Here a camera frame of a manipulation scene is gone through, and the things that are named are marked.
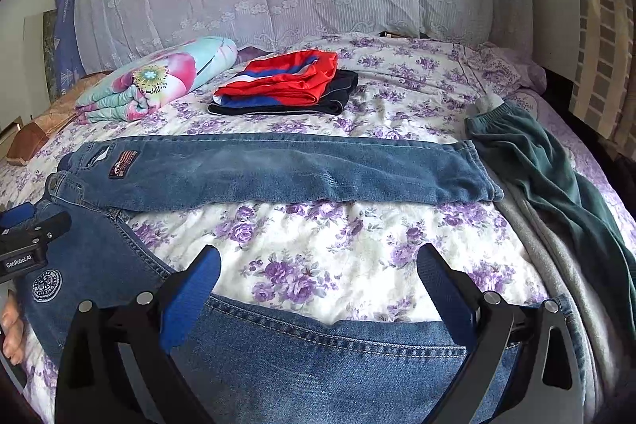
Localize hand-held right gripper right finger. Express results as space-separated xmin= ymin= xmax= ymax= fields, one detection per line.
xmin=417 ymin=244 xmax=583 ymax=424

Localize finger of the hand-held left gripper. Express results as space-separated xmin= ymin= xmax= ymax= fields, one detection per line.
xmin=0 ymin=204 xmax=35 ymax=230
xmin=27 ymin=211 xmax=72 ymax=251

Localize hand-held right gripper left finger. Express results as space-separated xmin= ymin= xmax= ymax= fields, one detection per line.
xmin=54 ymin=245 xmax=222 ymax=424

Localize blue denim jeans pants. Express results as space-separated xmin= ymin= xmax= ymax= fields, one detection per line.
xmin=17 ymin=138 xmax=592 ymax=424

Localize dark green pants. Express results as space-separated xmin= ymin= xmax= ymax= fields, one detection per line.
xmin=464 ymin=101 xmax=636 ymax=306

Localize person's left hand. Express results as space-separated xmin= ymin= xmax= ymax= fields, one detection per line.
xmin=0 ymin=297 xmax=25 ymax=366

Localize brown cushion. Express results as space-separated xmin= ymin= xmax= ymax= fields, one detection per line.
xmin=7 ymin=71 xmax=120 ymax=167

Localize grey garment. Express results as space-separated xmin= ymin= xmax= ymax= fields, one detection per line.
xmin=497 ymin=190 xmax=632 ymax=424

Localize green patterned board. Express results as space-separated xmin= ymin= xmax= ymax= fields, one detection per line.
xmin=42 ymin=9 xmax=63 ymax=104

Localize folded floral quilt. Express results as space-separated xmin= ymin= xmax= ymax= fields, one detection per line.
xmin=77 ymin=37 xmax=238 ymax=124

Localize blue patterned pillow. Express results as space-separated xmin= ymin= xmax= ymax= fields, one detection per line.
xmin=54 ymin=0 xmax=87 ymax=94

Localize white cloth piece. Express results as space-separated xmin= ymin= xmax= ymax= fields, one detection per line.
xmin=474 ymin=93 xmax=508 ymax=114

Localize folded black garment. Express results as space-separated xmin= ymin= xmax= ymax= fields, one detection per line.
xmin=207 ymin=71 xmax=359 ymax=119

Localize purple floral pillow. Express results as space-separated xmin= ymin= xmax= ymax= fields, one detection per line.
xmin=457 ymin=46 xmax=547 ymax=98

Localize folded red striped garment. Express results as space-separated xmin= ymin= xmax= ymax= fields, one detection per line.
xmin=213 ymin=50 xmax=339 ymax=107

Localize striped beige curtain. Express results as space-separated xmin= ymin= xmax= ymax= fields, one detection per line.
xmin=566 ymin=0 xmax=636 ymax=157

